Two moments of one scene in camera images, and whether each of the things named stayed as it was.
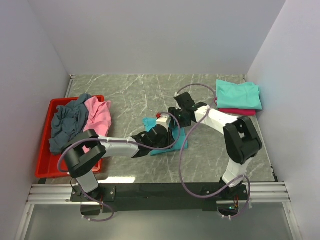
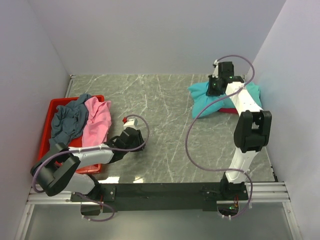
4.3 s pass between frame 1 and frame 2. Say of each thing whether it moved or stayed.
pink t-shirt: stayed
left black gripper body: moved
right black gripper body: moved
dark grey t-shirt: stayed
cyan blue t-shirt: moved
